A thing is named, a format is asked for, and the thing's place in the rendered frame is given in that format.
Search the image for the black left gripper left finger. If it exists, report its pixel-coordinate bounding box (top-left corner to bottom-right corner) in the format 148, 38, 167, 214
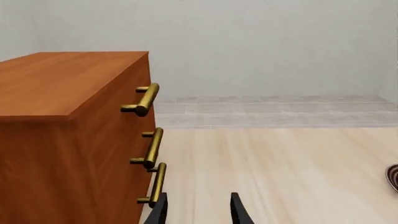
142, 192, 169, 224

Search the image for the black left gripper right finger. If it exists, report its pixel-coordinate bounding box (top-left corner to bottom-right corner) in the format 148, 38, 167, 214
230, 192, 257, 224

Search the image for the wooden cabinet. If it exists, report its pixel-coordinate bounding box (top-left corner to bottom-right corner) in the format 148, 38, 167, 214
0, 50, 157, 224

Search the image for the black patterned bowl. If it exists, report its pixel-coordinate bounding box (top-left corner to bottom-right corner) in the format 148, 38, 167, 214
384, 164, 398, 193

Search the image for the brass drawer handle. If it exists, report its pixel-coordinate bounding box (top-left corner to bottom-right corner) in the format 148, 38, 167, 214
129, 127, 164, 168
120, 82, 160, 118
137, 162, 167, 208

